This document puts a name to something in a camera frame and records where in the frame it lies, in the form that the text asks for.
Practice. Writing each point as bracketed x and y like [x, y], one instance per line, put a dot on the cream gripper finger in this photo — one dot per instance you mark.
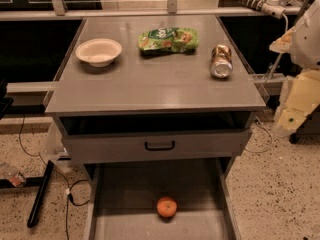
[283, 43]
[299, 97]

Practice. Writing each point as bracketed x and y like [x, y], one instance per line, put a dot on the black drawer handle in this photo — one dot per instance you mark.
[158, 147]

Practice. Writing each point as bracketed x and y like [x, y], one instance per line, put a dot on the grey middle drawer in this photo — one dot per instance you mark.
[124, 197]

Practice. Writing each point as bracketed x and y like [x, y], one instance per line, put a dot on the black floor bar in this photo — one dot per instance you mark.
[44, 182]

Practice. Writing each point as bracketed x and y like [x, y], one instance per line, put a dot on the grey drawer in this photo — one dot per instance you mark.
[124, 197]
[121, 138]

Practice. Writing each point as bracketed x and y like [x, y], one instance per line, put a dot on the white paper bowl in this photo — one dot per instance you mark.
[99, 52]

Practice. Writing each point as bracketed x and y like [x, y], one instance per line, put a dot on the silver soda can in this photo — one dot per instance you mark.
[221, 62]

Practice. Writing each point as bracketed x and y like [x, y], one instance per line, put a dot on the striped handle white device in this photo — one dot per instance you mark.
[268, 7]

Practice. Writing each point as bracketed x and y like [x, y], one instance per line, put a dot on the orange fruit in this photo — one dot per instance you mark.
[166, 207]

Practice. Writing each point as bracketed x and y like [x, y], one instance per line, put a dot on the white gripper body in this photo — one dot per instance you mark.
[307, 44]

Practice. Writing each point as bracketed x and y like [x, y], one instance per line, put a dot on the grey top drawer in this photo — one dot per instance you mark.
[121, 138]

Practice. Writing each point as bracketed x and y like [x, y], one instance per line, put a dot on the grey drawer cabinet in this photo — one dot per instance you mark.
[133, 84]

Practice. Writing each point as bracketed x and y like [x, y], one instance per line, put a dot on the green chip bag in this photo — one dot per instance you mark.
[169, 40]

